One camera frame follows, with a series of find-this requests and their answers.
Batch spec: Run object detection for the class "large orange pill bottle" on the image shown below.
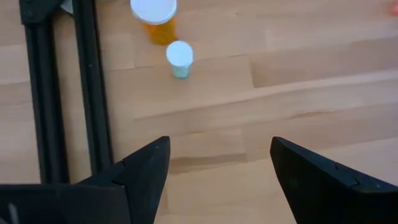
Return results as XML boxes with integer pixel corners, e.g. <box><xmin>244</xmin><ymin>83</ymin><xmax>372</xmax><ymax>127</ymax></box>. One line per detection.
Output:
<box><xmin>129</xmin><ymin>0</ymin><xmax>178</xmax><ymax>47</ymax></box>

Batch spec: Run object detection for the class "black aluminium table frame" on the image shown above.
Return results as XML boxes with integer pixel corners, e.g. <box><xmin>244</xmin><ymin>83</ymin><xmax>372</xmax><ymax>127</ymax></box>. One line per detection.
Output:
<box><xmin>18</xmin><ymin>0</ymin><xmax>114</xmax><ymax>185</ymax></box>

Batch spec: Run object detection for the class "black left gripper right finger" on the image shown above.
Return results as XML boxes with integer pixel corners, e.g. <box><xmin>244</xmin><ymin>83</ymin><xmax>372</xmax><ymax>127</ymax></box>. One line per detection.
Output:
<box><xmin>269</xmin><ymin>136</ymin><xmax>398</xmax><ymax>224</ymax></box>

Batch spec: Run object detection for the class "small teal pill bottle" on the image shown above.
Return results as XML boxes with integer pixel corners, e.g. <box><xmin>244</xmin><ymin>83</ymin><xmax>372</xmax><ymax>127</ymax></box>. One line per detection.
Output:
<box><xmin>165</xmin><ymin>40</ymin><xmax>194</xmax><ymax>80</ymax></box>

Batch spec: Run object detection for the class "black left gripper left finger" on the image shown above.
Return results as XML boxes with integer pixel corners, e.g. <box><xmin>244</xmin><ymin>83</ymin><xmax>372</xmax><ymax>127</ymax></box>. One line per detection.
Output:
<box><xmin>0</xmin><ymin>135</ymin><xmax>171</xmax><ymax>224</ymax></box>

